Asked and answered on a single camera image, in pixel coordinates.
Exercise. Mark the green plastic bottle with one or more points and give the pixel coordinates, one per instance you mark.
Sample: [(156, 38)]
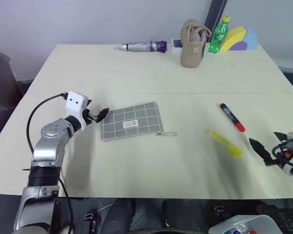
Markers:
[(218, 36)]

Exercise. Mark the dark rounded shape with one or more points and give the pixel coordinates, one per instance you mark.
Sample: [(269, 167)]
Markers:
[(119, 217)]

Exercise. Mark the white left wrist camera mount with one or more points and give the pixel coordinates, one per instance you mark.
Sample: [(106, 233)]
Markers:
[(74, 103)]

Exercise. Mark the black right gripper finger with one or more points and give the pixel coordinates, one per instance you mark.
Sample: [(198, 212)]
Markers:
[(258, 147), (280, 136)]

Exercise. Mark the small white box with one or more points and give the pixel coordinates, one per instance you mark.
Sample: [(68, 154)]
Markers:
[(176, 45)]

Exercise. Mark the blue foam arch block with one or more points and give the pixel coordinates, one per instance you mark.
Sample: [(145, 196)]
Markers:
[(252, 39)]

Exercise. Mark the white plastic bin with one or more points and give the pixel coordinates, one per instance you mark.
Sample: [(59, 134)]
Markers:
[(254, 223)]

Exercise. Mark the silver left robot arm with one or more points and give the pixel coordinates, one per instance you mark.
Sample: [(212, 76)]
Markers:
[(48, 146)]

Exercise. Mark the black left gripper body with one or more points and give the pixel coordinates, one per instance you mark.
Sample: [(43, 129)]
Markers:
[(90, 116)]

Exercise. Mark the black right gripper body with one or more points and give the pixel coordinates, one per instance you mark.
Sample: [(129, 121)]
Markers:
[(288, 146)]

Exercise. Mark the grey checked pencil pouch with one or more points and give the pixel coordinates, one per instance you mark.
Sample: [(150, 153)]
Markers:
[(131, 122)]

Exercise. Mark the beige fabric bottle bag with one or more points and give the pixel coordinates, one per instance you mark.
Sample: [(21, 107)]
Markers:
[(191, 51)]

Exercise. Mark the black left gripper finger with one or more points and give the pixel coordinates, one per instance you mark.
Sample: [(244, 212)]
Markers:
[(89, 102), (103, 114)]

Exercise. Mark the red and black marker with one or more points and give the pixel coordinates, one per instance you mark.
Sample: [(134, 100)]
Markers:
[(232, 117)]

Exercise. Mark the yellow foam arch block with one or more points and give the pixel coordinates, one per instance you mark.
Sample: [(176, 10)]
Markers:
[(233, 36)]

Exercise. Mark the yellow highlighter pen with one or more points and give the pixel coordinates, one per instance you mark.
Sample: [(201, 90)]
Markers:
[(225, 143)]

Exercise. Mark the purple foam half disc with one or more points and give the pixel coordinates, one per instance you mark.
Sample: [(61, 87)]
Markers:
[(239, 46)]

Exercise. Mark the silver purple folded umbrella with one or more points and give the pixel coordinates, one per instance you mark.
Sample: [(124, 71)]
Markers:
[(141, 46)]

